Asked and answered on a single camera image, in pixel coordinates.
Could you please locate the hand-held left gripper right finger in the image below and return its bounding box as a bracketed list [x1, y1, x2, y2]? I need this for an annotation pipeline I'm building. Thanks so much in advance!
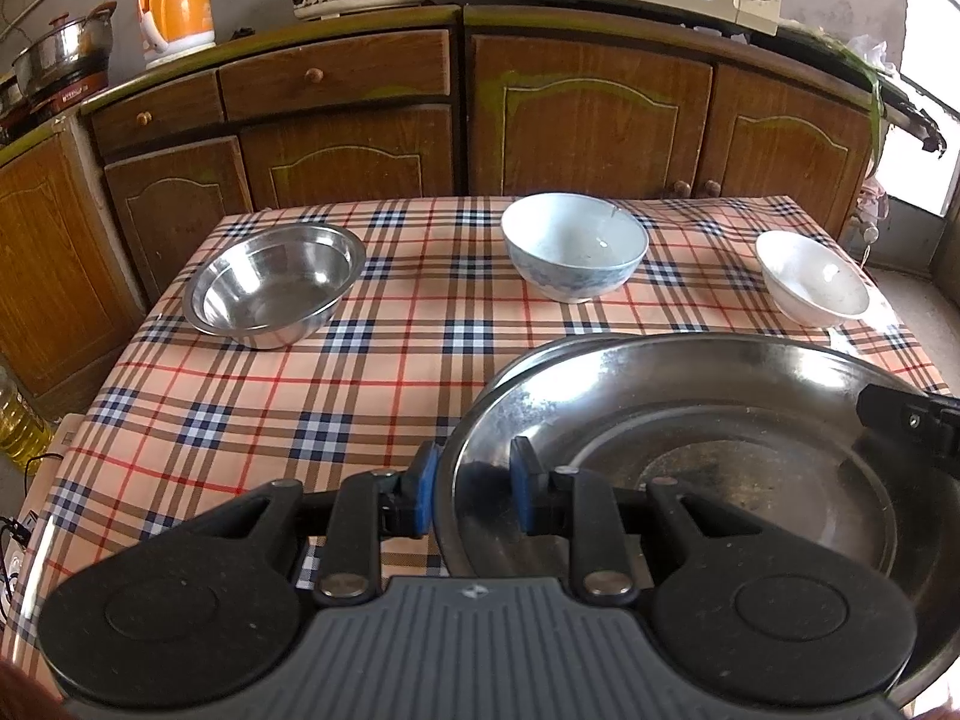
[510, 436, 751, 607]

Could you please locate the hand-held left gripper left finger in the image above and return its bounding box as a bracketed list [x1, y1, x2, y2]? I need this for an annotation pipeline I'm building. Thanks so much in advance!
[201, 441, 445, 607]

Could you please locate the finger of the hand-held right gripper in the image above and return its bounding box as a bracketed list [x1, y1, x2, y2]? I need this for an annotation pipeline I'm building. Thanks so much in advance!
[856, 382, 960, 477]

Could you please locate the shallow steel plate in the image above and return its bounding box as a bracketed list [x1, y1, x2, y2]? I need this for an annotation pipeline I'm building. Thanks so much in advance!
[433, 331, 960, 706]
[474, 334, 638, 400]

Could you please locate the plain white bowl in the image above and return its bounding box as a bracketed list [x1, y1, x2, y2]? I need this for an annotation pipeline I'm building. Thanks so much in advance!
[755, 231, 871, 329]

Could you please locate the blue patterned white bowl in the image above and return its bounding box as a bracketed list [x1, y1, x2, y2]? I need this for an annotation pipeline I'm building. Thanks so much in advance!
[501, 193, 650, 305]

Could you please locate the plaid tablecloth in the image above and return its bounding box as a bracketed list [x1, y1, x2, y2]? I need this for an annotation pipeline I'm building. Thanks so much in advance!
[0, 195, 938, 691]

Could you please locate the pink fabric bundle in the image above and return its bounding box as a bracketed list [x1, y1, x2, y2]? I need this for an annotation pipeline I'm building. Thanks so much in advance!
[859, 180, 890, 226]

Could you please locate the deep steel bowl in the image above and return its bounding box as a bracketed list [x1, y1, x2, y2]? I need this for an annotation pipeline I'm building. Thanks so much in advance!
[182, 223, 367, 350]

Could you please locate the glazed door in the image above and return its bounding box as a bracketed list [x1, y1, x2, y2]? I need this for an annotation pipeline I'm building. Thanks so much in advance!
[862, 0, 960, 271]

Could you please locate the green onion leaf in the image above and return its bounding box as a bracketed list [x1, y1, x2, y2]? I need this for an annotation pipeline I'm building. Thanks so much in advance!
[795, 26, 890, 166]

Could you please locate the wooden drawer cabinet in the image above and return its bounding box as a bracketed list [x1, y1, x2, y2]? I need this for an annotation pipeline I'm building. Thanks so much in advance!
[81, 6, 462, 301]

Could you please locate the clear plastic bag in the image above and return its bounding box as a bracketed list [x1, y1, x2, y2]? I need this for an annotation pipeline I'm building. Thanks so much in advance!
[851, 36, 897, 80]

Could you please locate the cooking oil bottle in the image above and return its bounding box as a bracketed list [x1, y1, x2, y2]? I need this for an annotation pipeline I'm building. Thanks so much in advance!
[0, 367, 53, 477]

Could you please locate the single-door wooden cabinet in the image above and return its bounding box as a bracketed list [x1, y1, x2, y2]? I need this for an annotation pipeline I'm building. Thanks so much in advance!
[0, 116, 147, 421]

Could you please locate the red induction cooker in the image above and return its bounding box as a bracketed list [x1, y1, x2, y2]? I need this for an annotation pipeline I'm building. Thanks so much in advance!
[0, 71, 110, 143]

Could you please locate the orange electric kettle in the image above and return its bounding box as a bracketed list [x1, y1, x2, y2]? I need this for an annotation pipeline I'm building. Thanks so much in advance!
[137, 0, 216, 70]

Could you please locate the steel cooking pot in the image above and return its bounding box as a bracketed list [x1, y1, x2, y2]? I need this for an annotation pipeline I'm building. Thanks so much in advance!
[11, 1, 119, 95]

